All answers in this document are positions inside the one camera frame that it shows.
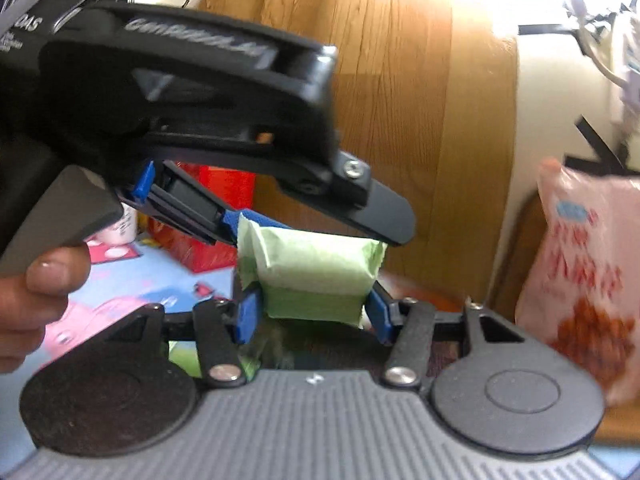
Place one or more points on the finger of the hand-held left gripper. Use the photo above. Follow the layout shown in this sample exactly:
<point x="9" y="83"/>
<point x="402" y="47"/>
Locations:
<point x="230" y="222"/>
<point x="385" y="220"/>

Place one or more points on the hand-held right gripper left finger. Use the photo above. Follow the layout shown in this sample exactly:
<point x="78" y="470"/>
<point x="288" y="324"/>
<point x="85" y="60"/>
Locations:
<point x="247" y="317"/>

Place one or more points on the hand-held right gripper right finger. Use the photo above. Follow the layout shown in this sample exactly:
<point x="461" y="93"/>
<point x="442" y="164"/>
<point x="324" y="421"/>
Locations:
<point x="378" y="315"/>

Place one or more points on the wooden tray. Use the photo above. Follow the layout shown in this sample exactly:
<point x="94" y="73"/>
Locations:
<point x="430" y="294"/>

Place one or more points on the light green wafer packet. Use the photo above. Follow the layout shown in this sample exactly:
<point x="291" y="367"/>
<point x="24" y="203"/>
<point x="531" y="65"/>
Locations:
<point x="310" y="270"/>

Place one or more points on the person's left hand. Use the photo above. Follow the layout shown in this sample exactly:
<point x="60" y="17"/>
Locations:
<point x="45" y="280"/>

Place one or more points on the red cardboard box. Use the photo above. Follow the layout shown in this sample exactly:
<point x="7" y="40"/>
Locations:
<point x="215" y="255"/>

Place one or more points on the printed cartoon bed sheet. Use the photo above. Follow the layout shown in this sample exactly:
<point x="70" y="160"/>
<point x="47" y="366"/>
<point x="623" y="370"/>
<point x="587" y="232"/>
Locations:
<point x="150" y="270"/>

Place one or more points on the white enamel mug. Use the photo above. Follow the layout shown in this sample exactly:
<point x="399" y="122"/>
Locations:
<point x="120" y="230"/>

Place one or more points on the wooden board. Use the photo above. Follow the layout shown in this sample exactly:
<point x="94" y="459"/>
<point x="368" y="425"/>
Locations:
<point x="400" y="85"/>

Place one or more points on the large pink snack bag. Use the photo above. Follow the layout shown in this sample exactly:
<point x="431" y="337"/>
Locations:
<point x="580" y="270"/>

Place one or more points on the black tape strip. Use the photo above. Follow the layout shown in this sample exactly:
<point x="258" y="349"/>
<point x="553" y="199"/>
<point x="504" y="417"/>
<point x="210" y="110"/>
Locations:
<point x="545" y="29"/>
<point x="597" y="140"/>

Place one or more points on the white hanging object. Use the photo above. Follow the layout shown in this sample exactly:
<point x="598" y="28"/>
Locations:
<point x="625" y="35"/>

